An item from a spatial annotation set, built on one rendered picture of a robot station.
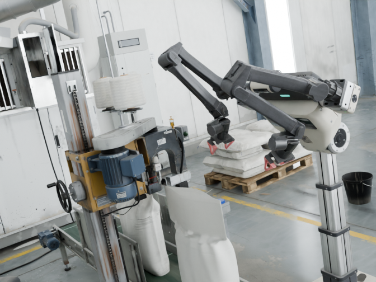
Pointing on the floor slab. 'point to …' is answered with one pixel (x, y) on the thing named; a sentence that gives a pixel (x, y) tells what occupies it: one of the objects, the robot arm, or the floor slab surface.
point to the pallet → (230, 182)
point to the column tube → (62, 96)
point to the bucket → (358, 187)
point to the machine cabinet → (35, 154)
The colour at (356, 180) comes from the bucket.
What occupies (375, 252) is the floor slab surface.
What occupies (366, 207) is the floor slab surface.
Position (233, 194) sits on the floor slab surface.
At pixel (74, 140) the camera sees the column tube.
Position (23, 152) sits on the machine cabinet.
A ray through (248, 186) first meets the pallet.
